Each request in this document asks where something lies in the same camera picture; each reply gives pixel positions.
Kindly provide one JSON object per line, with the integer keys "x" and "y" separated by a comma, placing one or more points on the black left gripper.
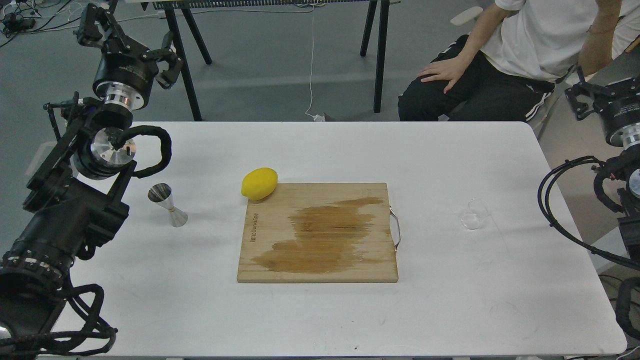
{"x": 130, "y": 71}

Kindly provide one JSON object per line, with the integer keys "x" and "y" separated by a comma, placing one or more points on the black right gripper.
{"x": 619, "y": 112}

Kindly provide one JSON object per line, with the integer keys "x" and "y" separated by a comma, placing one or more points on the steel jigger measuring cup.
{"x": 162, "y": 194}

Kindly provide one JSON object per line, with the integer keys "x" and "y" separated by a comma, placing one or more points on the clear glass cup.
{"x": 475, "y": 214}

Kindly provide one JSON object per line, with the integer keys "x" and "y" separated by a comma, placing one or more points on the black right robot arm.
{"x": 591, "y": 194}

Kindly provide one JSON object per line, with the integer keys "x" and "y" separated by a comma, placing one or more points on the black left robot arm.
{"x": 76, "y": 195}

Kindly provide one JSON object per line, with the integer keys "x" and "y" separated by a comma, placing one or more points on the black trestle table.
{"x": 280, "y": 60}

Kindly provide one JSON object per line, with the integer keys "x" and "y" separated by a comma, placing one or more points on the seated person white shirt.
{"x": 506, "y": 67}

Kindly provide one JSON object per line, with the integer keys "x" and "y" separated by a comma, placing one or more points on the white chair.
{"x": 466, "y": 16}

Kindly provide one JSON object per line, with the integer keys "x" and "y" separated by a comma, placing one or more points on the yellow lemon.
{"x": 259, "y": 183}

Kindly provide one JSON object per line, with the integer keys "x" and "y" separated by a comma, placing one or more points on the wooden cutting board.
{"x": 319, "y": 233}

